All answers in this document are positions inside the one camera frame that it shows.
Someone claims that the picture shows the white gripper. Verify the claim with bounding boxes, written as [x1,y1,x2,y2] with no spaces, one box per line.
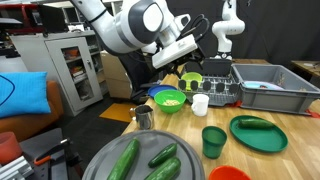
[152,34,205,76]

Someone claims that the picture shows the yellow plastic bowl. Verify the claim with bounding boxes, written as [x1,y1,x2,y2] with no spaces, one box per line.
[180,71,203,92]

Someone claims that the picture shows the green plastic bowl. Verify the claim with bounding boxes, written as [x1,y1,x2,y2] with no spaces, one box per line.
[153,89,187,115]

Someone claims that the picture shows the orange plastic bowl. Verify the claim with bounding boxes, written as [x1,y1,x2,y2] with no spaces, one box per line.
[208,165,253,180]

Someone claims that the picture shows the blue plastic plate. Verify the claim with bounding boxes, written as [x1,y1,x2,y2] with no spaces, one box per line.
[147,84,178,99]

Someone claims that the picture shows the pale food pieces pile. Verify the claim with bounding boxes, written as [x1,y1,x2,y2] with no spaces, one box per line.
[162,99,181,107]

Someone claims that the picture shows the white mug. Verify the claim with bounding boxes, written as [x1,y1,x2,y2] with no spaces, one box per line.
[190,93,210,117]

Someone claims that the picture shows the black office chair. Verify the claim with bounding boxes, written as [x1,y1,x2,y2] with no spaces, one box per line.
[118,49,169,103]

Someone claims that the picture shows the steel milk pitcher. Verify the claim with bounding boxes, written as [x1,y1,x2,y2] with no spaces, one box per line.
[128,104,155,131]

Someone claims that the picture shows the plain tan cardboard box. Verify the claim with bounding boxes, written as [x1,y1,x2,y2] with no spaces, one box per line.
[99,51,133,100]

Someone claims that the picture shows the light blue plate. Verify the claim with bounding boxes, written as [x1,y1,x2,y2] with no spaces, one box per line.
[243,80,285,92]

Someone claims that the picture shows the round grey tray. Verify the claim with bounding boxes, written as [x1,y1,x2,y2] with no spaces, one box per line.
[82,129,206,180]

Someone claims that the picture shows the yellow floor mat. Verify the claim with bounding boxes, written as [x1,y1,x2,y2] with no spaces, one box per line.
[98,102,138,124]

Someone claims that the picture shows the green plastic cup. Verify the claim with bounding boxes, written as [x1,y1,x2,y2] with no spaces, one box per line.
[201,125,228,160]

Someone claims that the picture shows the dark cucumber on plate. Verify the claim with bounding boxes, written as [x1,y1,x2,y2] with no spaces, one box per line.
[237,118,275,130]

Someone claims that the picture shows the small green cucumber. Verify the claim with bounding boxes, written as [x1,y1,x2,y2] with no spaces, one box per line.
[147,143,178,169]

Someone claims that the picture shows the grey plastic bin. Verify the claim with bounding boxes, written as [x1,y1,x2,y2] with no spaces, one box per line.
[231,63,320,116]

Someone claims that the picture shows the green plastic plate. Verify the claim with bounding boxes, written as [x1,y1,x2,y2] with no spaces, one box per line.
[228,115,289,154]

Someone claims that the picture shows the medium green cucumber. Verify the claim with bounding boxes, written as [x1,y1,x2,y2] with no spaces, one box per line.
[143,156,182,180]

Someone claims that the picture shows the long green cucumber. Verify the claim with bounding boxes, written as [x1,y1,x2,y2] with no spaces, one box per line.
[106,138,141,180]

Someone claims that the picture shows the wooden side table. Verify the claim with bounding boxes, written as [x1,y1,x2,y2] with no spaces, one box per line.
[290,59,320,78]

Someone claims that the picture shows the grey metal cabinet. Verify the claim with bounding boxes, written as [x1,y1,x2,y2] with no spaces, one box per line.
[9,30,105,118]

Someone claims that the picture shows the black cart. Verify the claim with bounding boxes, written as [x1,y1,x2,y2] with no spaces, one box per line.
[19,128,84,180]

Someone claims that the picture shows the blue pillow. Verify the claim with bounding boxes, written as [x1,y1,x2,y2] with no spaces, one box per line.
[0,71,52,120]

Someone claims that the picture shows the orange sofa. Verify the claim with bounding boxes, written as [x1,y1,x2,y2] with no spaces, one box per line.
[0,80,65,143]

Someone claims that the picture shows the red plastic cup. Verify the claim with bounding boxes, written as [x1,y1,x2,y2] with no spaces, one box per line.
[0,131,23,166]

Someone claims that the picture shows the aluminium extrusion bar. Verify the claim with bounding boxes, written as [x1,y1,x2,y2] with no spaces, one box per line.
[0,155,35,180]

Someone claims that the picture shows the black wrist cable bundle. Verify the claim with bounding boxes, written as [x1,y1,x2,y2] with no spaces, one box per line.
[179,13,211,40]

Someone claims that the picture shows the grey wire drying rack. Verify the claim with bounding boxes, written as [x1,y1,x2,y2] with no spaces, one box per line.
[177,59,242,108]

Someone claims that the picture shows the orange handled tool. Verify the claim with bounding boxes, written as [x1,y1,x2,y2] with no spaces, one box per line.
[33,138,72,167]

